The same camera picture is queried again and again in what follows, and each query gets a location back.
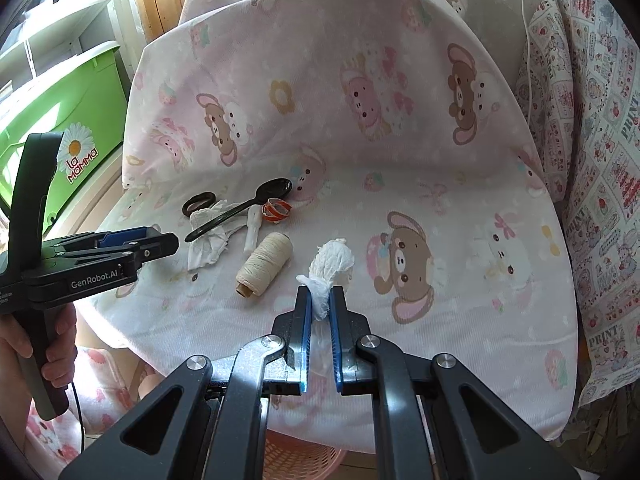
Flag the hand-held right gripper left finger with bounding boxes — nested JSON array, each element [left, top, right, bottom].
[[57, 285, 314, 480]]

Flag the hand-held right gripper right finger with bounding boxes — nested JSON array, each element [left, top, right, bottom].
[[327, 286, 584, 480]]

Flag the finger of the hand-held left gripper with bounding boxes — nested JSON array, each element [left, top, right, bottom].
[[120, 233, 180, 267], [56, 226, 162, 252]]

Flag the white tissue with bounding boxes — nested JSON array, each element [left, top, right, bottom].
[[187, 200, 261, 271]]

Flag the dark brown hair tie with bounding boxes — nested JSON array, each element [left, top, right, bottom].
[[182, 192, 217, 217]]

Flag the cream thread spool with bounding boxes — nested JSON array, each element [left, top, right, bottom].
[[236, 232, 294, 300]]

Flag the white tissue ball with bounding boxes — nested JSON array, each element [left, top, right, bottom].
[[296, 238, 357, 322]]

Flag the small white plastic tube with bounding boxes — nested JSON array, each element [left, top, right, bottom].
[[243, 206, 263, 255]]

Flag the pink plastic basket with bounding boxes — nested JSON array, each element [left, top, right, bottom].
[[260, 427, 348, 480]]

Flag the red and white tape ring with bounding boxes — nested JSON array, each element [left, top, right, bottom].
[[263, 198, 292, 222]]

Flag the black plastic spoon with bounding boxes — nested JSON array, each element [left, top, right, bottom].
[[185, 178, 293, 243]]

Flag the person's left hand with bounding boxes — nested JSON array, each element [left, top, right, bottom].
[[0, 304, 79, 392]]

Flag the green plastic storage box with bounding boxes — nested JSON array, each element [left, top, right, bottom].
[[0, 42, 128, 226]]

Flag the person's pink printed pants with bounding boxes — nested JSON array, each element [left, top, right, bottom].
[[25, 345, 166, 467]]

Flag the pink bear print cloth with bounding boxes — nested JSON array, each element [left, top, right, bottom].
[[80, 0, 581, 456]]

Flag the white shelf unit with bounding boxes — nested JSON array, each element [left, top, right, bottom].
[[0, 0, 151, 241]]

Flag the patchwork print cloth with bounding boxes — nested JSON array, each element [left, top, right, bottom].
[[515, 0, 640, 411]]

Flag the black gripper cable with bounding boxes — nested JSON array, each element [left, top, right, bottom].
[[68, 381, 87, 462]]

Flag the white wall cable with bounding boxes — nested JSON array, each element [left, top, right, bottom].
[[512, 0, 534, 126]]

